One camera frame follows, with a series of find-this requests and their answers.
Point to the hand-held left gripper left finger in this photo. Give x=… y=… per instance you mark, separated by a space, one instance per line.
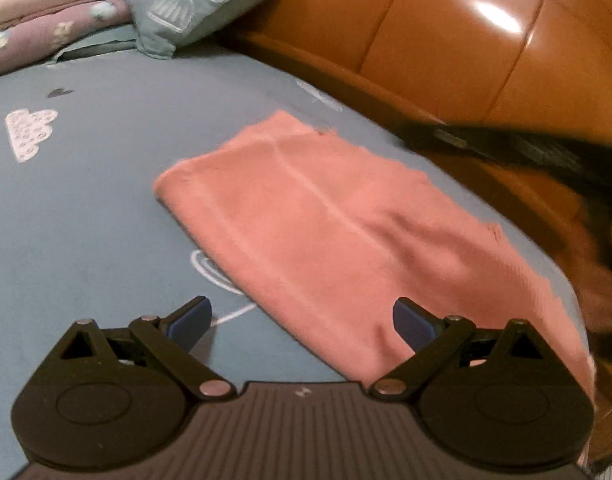
x=191 y=325

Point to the flat blue pillow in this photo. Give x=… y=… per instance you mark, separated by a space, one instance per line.
x=96 y=45

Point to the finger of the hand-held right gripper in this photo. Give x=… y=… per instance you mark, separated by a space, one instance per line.
x=456 y=139

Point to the orange striped knit sweater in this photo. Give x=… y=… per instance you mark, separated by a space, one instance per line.
x=336 y=220

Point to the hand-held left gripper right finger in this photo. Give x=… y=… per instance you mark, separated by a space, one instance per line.
x=411 y=325

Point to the wooden headboard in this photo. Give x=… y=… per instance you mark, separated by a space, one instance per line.
x=436 y=35

